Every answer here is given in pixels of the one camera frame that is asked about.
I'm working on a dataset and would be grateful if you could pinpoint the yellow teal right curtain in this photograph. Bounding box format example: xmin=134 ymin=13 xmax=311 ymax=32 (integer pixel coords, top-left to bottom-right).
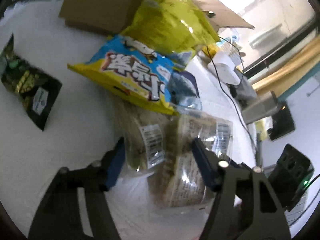
xmin=252 ymin=36 xmax=319 ymax=101

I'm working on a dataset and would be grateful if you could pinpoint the brown cardboard box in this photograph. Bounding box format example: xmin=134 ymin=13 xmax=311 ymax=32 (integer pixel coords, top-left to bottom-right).
xmin=59 ymin=0 xmax=254 ymax=33

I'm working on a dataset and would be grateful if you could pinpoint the clear cracker pack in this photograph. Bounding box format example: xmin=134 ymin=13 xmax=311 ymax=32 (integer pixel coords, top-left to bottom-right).
xmin=113 ymin=99 xmax=172 ymax=173
xmin=149 ymin=112 xmax=233 ymax=208

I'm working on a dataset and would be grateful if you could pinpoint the yellow-green chip bag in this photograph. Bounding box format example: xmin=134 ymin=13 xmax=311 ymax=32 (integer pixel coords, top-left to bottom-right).
xmin=122 ymin=0 xmax=219 ymax=56

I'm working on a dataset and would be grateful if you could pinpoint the black charger cable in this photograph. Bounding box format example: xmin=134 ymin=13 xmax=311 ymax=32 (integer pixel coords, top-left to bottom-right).
xmin=206 ymin=36 xmax=257 ymax=151

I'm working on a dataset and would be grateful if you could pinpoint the black gold snack pouch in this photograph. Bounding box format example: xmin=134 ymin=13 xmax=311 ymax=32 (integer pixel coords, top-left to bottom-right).
xmin=1 ymin=35 xmax=62 ymax=131

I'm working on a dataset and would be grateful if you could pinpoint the steel thermos cup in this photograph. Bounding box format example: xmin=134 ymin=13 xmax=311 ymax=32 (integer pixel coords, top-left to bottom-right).
xmin=242 ymin=91 xmax=280 ymax=124

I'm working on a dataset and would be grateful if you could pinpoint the blue yellow snack bag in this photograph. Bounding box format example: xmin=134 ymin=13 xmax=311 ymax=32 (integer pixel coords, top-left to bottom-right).
xmin=68 ymin=35 xmax=182 ymax=115

